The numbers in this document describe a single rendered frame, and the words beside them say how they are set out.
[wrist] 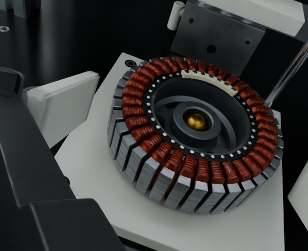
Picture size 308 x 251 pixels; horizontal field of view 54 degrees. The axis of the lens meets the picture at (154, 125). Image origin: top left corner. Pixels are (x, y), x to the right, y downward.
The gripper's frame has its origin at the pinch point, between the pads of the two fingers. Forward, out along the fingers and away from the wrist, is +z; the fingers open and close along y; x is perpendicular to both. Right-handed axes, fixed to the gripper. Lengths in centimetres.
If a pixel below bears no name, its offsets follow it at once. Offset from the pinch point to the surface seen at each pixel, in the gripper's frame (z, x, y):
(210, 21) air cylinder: 13.3, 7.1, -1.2
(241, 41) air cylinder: 13.7, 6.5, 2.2
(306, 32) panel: 26.2, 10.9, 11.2
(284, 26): 1.8, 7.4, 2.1
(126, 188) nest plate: 0.2, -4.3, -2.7
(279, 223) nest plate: 1.5, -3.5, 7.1
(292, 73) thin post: 8.7, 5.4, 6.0
